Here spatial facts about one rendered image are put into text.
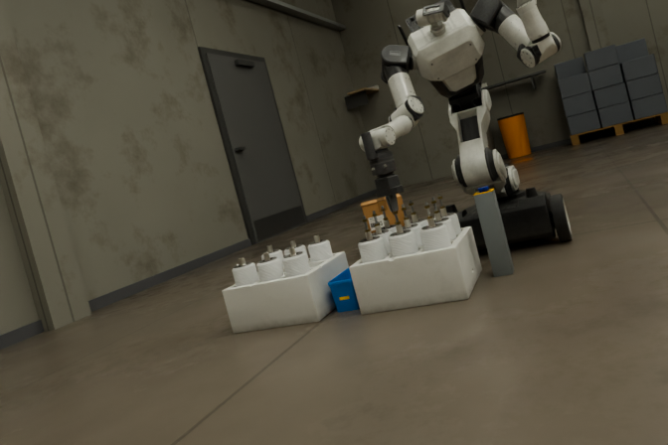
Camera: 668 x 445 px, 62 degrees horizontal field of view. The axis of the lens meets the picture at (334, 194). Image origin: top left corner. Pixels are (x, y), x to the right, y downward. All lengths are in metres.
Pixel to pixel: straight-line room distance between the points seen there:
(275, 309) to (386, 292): 0.45
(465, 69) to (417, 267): 0.88
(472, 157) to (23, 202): 2.87
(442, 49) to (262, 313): 1.25
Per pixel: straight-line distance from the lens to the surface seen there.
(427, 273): 1.92
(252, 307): 2.22
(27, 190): 4.11
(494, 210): 2.08
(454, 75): 2.37
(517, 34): 2.28
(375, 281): 1.98
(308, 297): 2.09
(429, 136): 9.58
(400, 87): 2.24
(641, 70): 9.53
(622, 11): 10.65
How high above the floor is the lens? 0.52
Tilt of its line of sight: 2 degrees down
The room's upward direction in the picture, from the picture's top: 15 degrees counter-clockwise
